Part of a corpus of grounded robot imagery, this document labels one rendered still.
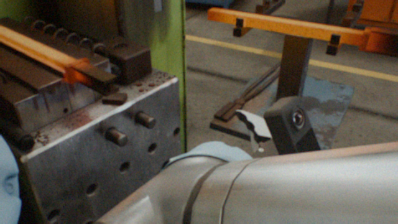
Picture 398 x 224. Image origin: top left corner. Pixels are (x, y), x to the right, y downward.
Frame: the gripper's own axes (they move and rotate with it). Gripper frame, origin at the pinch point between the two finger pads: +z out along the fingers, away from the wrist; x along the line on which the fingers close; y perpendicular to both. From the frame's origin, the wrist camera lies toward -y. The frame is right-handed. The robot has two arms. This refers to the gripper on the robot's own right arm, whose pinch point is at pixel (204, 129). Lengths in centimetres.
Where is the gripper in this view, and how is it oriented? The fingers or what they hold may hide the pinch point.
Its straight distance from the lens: 49.0
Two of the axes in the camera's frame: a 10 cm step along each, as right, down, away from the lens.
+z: -7.7, -3.5, 5.3
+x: 6.4, -4.3, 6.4
